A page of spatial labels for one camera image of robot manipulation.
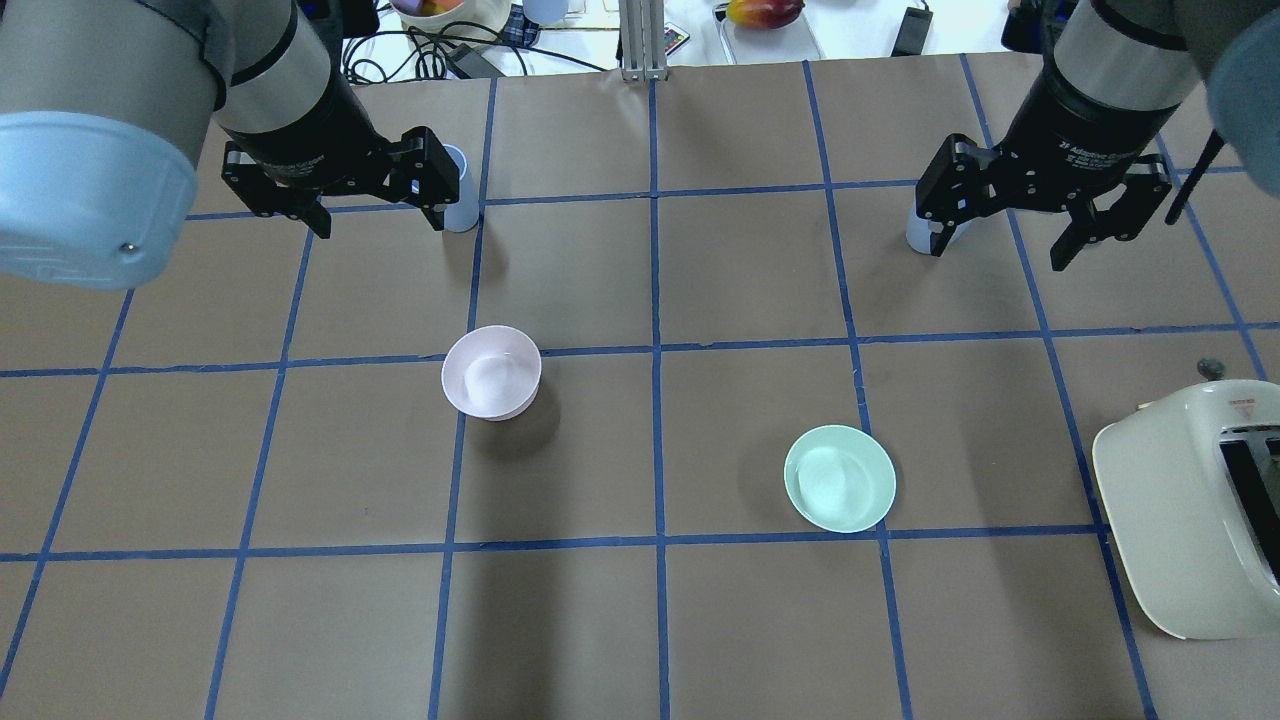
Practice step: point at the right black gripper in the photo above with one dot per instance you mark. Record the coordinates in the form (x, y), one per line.
(1060, 135)

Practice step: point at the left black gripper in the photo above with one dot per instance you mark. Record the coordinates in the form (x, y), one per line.
(305, 135)

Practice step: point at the light blue cup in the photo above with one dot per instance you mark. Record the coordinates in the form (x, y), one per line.
(916, 233)
(463, 214)

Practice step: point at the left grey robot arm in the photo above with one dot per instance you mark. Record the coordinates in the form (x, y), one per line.
(105, 107)

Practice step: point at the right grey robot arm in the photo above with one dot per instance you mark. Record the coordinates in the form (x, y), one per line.
(1110, 79)

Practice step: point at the pink bowl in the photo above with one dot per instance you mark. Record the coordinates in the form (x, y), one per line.
(492, 373)

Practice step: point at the black power adapter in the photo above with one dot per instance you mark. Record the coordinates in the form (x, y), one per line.
(913, 31)

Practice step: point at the silver metal tray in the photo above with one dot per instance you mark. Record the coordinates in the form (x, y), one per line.
(754, 46)

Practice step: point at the mint green bowl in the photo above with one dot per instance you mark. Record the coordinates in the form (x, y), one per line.
(840, 479)

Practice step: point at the cream white toaster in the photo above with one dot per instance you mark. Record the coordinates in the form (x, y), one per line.
(1189, 484)

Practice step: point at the red yellow mango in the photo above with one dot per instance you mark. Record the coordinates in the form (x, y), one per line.
(764, 14)

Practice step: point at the small remote control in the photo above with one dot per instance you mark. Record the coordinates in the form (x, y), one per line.
(674, 38)

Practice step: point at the aluminium frame post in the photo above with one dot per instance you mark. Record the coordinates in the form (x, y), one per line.
(643, 41)

